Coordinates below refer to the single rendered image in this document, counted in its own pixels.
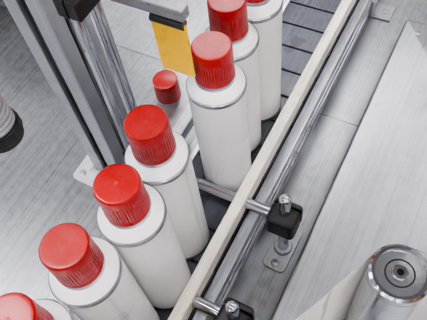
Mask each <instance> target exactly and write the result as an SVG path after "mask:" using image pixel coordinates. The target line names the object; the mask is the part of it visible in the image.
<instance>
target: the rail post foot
mask: <svg viewBox="0 0 427 320"><path fill-rule="evenodd" d="M301 237H302V231H301V230H300V229H298V230H297V232H296V233H295V236H294V238H293V239H291V240H289V241H288V248H287V249H286V250H281V249H279V247H278V236H277V235H276V236H275V238H274V240H273V242H272V243H271V246H270V247H269V249H268V252H267V253H266V256H265V257H264V259H263V264H264V265H265V266H266V267H268V268H270V269H272V270H274V271H276V272H279V273H282V272H284V271H285V269H286V268H287V265H288V263H289V261H290V259H291V258H292V255H293V254H294V251H295V249H296V247H297V245H298V244H299V241H300V240H301Z"/></svg>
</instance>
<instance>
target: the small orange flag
mask: <svg viewBox="0 0 427 320"><path fill-rule="evenodd" d="M149 20H150V21H151V23H152V27H153V31H154V35H155V38H156V43H157V46H158V50H159V55H160V58H161V63H162V66H163V67H164V68H167V69H170V70H174V71H176V72H180V73H182V74H185V75H187V76H191V77H196V74H195V71H194V64H193V58H192V53H191V47H190V43H189V36H188V32H187V20H185V21H184V22H179V21H176V20H172V19H169V18H166V17H162V16H159V15H156V14H153V13H150V14H149Z"/></svg>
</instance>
